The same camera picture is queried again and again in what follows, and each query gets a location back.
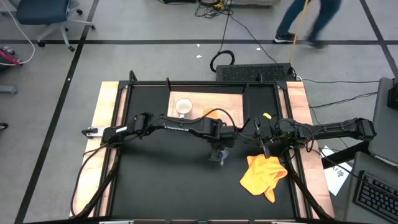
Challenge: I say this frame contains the grey metal bar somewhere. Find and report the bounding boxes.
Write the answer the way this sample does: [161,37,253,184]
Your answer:
[0,85,19,95]

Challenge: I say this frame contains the coiled black cable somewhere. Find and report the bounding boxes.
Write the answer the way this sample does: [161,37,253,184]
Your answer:
[210,49,236,73]

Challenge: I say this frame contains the grey desk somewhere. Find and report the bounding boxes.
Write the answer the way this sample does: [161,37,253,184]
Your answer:
[343,151,398,224]

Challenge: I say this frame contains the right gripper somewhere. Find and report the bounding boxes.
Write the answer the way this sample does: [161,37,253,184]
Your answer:
[245,117,293,160]

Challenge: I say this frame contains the yellow cable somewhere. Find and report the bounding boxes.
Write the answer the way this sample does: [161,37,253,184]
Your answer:
[289,0,311,65]

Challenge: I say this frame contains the white paper sheet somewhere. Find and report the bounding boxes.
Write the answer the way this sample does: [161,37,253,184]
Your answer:
[319,145,354,197]

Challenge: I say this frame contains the yellow cloth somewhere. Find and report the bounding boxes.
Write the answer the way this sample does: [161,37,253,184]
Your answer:
[239,153,289,204]

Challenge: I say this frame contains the white cable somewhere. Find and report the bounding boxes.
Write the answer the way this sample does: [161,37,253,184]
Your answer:
[0,0,37,67]

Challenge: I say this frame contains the person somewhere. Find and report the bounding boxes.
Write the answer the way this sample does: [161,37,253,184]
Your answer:
[272,0,343,50]

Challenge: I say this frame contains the black metal table frame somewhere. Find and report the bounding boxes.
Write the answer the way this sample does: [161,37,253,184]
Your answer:
[70,70,335,224]

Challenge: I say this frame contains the black perforated computer case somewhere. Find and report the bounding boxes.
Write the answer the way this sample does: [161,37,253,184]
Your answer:
[215,63,297,83]

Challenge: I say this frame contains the black monitor mount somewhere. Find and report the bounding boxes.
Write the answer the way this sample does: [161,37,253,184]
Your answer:
[387,77,398,111]

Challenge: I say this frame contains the black floor cable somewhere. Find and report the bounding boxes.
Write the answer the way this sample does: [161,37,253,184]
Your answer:
[300,77,380,85]
[217,6,233,54]
[231,14,278,65]
[309,91,379,110]

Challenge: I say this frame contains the blue office chair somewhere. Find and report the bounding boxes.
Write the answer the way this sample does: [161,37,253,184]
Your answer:
[15,0,96,52]

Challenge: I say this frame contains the tangled black cables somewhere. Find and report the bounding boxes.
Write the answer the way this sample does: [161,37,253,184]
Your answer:
[195,0,234,18]

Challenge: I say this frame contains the black desk beam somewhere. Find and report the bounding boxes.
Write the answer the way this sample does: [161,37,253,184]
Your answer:
[321,139,371,170]

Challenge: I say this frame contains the grey white patterned mug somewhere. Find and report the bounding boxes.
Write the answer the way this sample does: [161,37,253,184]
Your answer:
[175,97,194,119]

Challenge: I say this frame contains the black keyboard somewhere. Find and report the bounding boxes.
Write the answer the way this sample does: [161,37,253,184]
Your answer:
[354,170,398,223]

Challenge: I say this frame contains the grey equipment box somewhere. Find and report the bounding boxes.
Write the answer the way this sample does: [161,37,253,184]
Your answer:
[223,0,282,7]

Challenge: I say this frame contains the clear glass cup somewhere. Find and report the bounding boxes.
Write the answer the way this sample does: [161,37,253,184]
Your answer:
[208,147,231,167]

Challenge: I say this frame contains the red black device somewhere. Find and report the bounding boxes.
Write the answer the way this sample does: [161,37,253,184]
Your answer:
[0,45,25,68]

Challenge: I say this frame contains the grey computer monitor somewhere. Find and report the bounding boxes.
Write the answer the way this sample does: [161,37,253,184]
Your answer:
[368,77,398,167]

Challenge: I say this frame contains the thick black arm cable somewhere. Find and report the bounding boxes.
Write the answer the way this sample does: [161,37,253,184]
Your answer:
[70,144,108,218]

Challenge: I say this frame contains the orange mug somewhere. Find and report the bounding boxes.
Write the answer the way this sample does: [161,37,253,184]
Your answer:
[201,106,222,121]

